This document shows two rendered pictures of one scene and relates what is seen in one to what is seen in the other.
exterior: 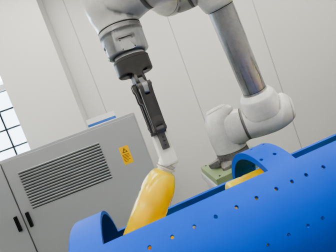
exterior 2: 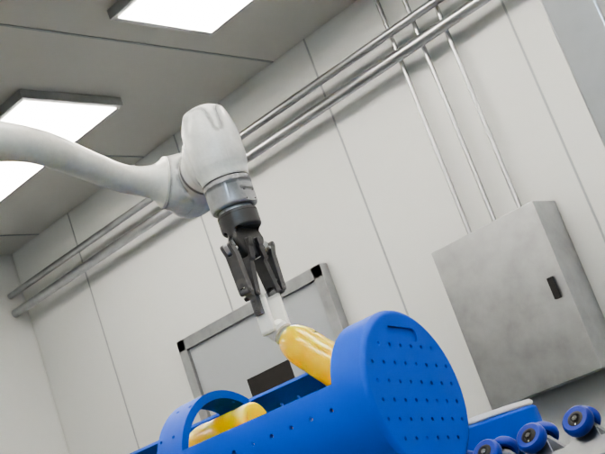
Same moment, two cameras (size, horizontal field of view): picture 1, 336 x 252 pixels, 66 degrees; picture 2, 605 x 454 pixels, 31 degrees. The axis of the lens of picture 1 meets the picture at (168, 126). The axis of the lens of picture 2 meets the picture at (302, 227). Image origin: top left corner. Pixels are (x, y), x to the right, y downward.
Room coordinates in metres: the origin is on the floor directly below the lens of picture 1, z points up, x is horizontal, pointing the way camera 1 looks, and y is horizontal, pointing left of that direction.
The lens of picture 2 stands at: (1.89, 1.42, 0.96)
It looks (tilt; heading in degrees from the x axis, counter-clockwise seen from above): 14 degrees up; 223
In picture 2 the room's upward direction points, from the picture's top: 20 degrees counter-clockwise
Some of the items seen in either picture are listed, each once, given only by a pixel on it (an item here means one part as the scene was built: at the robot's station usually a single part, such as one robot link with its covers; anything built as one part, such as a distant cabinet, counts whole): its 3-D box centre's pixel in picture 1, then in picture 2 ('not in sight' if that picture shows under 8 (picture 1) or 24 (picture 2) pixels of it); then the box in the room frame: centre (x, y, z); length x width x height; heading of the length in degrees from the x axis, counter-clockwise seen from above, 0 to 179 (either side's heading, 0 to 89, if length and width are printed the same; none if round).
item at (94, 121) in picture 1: (101, 119); not in sight; (2.28, 0.52, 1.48); 0.24 x 0.12 x 0.08; 103
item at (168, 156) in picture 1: (165, 148); (278, 313); (0.53, 0.02, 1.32); 0.03 x 0.01 x 0.07; 100
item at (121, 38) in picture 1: (125, 44); (231, 197); (0.55, 0.02, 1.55); 0.09 x 0.09 x 0.06
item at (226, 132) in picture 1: (224, 127); not in sight; (1.24, -0.25, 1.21); 0.18 x 0.16 x 0.22; 68
